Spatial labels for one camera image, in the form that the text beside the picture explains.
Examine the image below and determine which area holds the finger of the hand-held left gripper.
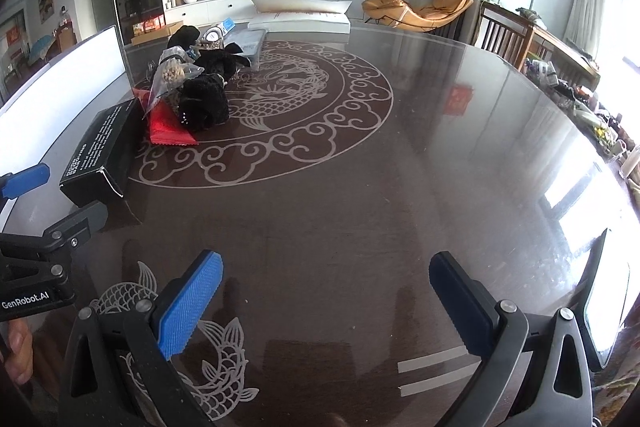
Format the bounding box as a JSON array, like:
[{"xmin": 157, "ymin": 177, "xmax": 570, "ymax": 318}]
[
  {"xmin": 0, "ymin": 163, "xmax": 52, "ymax": 218},
  {"xmin": 0, "ymin": 200, "xmax": 110, "ymax": 269}
]

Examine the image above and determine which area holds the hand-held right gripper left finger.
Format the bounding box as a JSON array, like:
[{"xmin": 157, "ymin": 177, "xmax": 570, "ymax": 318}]
[{"xmin": 57, "ymin": 249, "xmax": 226, "ymax": 427}]

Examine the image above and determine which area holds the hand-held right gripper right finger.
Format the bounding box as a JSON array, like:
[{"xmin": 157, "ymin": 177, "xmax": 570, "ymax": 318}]
[{"xmin": 429, "ymin": 251, "xmax": 596, "ymax": 427}]

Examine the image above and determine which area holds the person's left hand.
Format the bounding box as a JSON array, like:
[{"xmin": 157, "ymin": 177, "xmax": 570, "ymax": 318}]
[{"xmin": 0, "ymin": 319, "xmax": 36, "ymax": 385}]

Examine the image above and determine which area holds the black cardboard box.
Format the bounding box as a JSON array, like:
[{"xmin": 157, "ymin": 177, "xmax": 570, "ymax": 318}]
[{"xmin": 59, "ymin": 99, "xmax": 146, "ymax": 208}]

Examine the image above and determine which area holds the red packet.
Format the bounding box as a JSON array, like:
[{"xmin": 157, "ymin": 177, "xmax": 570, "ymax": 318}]
[{"xmin": 132, "ymin": 89, "xmax": 201, "ymax": 146}]

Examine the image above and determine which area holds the blue cloth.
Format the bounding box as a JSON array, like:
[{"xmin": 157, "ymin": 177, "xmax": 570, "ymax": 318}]
[{"xmin": 27, "ymin": 34, "xmax": 53, "ymax": 62}]

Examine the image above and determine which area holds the black framed tablet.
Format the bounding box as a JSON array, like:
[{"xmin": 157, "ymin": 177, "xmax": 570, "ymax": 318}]
[{"xmin": 580, "ymin": 227, "xmax": 632, "ymax": 370}]

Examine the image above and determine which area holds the black fuzzy cloth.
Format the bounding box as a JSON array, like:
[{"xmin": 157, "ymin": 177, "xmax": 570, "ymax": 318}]
[{"xmin": 177, "ymin": 74, "xmax": 231, "ymax": 132}]

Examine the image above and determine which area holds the clear plastic snack bag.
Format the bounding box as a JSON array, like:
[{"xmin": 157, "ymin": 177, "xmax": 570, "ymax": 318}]
[{"xmin": 145, "ymin": 57, "xmax": 206, "ymax": 118}]

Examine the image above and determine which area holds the brown cardboard box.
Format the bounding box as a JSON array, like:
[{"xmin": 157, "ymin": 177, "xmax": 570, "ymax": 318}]
[{"xmin": 131, "ymin": 18, "xmax": 168, "ymax": 45}]

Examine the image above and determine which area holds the black fabric bow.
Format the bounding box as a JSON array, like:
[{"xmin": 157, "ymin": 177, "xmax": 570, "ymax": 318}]
[{"xmin": 195, "ymin": 44, "xmax": 251, "ymax": 80}]

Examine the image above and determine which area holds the black cloth pouch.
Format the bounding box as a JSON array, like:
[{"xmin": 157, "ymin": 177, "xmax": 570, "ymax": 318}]
[{"xmin": 167, "ymin": 26, "xmax": 202, "ymax": 54}]

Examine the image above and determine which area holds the heap of small household goods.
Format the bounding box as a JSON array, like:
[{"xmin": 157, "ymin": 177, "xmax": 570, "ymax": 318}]
[{"xmin": 520, "ymin": 57, "xmax": 640, "ymax": 208}]

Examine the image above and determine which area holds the white television cabinet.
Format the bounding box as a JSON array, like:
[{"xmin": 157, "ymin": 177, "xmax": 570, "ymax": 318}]
[{"xmin": 165, "ymin": 0, "xmax": 366, "ymax": 25}]

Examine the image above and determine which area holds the dark wooden chair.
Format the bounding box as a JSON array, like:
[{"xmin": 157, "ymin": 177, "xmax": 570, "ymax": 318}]
[{"xmin": 472, "ymin": 1, "xmax": 533, "ymax": 70}]

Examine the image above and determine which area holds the wooden sideboard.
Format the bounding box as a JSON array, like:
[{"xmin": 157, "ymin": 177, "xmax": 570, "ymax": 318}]
[{"xmin": 520, "ymin": 7, "xmax": 601, "ymax": 92}]

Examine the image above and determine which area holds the white flat box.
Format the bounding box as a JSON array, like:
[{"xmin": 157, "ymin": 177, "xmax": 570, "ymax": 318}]
[{"xmin": 247, "ymin": 0, "xmax": 353, "ymax": 35}]

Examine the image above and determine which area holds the orange lounge chair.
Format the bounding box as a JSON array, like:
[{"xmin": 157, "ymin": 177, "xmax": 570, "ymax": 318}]
[{"xmin": 361, "ymin": 0, "xmax": 475, "ymax": 32}]

